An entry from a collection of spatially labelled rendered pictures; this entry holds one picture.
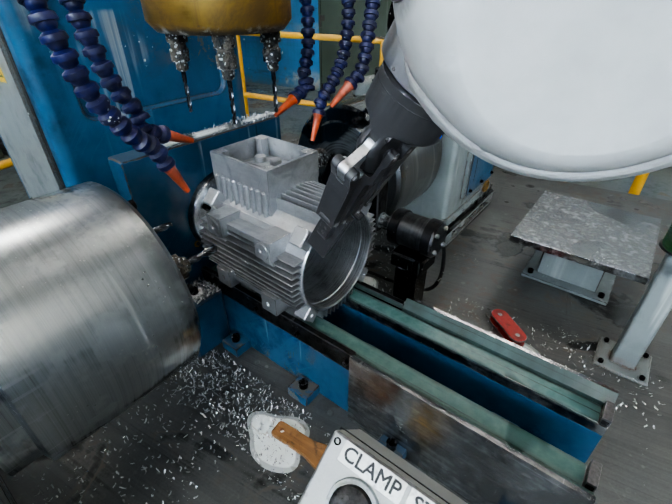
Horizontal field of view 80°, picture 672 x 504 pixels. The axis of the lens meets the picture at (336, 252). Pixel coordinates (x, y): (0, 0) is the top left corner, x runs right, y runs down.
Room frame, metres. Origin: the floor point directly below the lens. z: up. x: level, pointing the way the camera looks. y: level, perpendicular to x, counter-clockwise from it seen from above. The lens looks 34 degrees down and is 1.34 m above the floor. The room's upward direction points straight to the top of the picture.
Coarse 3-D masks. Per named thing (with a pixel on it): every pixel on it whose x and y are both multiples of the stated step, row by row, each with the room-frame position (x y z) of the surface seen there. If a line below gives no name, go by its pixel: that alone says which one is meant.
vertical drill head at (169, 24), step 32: (160, 0) 0.51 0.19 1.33; (192, 0) 0.50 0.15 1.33; (224, 0) 0.50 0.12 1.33; (256, 0) 0.52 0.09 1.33; (288, 0) 0.58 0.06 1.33; (160, 32) 0.53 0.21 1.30; (192, 32) 0.51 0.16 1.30; (224, 32) 0.51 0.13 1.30; (256, 32) 0.53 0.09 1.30; (224, 64) 0.52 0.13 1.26
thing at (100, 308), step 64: (64, 192) 0.38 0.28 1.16; (0, 256) 0.27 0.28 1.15; (64, 256) 0.29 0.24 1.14; (128, 256) 0.31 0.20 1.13; (0, 320) 0.23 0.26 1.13; (64, 320) 0.25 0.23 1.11; (128, 320) 0.27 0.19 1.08; (192, 320) 0.31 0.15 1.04; (0, 384) 0.20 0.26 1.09; (64, 384) 0.22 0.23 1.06; (128, 384) 0.25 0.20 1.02; (0, 448) 0.18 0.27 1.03; (64, 448) 0.21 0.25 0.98
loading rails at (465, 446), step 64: (256, 320) 0.49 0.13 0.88; (320, 320) 0.45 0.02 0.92; (384, 320) 0.45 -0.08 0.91; (448, 320) 0.43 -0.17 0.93; (320, 384) 0.40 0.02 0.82; (384, 384) 0.33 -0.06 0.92; (448, 384) 0.38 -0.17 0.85; (512, 384) 0.33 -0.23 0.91; (576, 384) 0.32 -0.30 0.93; (448, 448) 0.27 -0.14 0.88; (512, 448) 0.24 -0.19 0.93; (576, 448) 0.28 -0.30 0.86
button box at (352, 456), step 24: (336, 432) 0.16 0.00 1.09; (360, 432) 0.18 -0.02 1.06; (336, 456) 0.15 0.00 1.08; (360, 456) 0.14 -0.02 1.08; (384, 456) 0.15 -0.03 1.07; (312, 480) 0.14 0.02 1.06; (336, 480) 0.13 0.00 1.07; (360, 480) 0.13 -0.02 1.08; (384, 480) 0.13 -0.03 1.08; (408, 480) 0.13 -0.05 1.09; (432, 480) 0.14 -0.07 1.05
